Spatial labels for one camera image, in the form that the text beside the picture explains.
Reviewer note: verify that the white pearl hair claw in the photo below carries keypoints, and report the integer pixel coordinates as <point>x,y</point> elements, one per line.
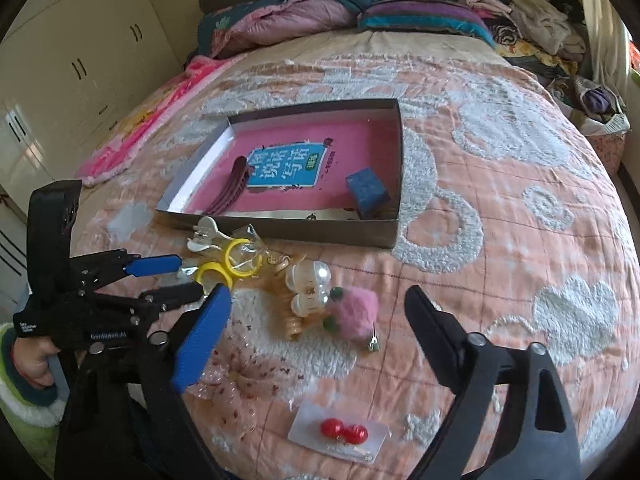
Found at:
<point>310,282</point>

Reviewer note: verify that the shallow cardboard box tray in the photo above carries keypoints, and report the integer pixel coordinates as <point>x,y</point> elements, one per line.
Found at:
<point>330,226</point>

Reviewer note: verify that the purple teal striped pillow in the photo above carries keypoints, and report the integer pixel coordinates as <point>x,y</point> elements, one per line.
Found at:
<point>433,16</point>

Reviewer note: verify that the green striped sleeve forearm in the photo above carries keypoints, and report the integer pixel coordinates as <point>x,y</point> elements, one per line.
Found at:
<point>33,412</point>

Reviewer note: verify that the cream flat hair claw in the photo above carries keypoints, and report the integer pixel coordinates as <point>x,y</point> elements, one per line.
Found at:
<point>207,235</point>

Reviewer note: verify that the pile of clothes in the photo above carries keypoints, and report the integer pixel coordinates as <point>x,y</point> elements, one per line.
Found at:
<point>549,38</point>

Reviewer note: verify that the pink book with blue label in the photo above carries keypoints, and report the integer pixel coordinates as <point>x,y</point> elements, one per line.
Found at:
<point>302,167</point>

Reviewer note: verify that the pink fuzzy hair clip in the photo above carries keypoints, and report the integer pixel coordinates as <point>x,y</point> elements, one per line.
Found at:
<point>351,314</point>

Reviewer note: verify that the cream wardrobe with black handles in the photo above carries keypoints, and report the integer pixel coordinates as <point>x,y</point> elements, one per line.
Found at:
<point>70,71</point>

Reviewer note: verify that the pink and teal quilt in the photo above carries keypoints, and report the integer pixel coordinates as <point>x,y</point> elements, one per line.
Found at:
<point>262,23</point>

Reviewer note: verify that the left hand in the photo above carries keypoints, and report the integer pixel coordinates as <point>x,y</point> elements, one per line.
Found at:
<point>30,358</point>

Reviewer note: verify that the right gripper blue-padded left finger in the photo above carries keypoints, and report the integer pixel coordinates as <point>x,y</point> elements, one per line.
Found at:
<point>126,418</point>

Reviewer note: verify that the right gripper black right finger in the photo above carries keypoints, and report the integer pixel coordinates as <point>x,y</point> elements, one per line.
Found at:
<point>536,436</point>

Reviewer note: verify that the sheer dotted bow scrunchie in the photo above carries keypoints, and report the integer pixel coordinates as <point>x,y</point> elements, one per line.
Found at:
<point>236,376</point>

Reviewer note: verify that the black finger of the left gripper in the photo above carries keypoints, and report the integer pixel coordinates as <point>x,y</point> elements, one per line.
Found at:
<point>150,304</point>

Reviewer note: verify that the dark brown oval hair clip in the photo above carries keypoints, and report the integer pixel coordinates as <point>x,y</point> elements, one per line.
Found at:
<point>233,189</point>

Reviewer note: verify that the yellow rings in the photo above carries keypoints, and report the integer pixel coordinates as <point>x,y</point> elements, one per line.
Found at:
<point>230,262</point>

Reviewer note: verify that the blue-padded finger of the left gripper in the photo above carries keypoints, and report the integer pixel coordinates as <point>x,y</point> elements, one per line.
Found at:
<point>97,270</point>

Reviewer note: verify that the small blue box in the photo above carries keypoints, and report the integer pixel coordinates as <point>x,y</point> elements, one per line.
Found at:
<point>368,191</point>

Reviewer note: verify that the cream window curtain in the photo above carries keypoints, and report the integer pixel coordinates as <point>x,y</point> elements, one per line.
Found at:
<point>609,39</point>

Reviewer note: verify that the orange white patterned bedspread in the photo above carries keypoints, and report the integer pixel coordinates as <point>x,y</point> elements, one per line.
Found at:
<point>508,220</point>

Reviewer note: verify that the pink cartoon blanket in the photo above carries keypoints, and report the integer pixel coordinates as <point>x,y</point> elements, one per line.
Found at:
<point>118,152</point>

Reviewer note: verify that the red ball earrings on card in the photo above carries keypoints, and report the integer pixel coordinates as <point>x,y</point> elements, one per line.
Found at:
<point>337,434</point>

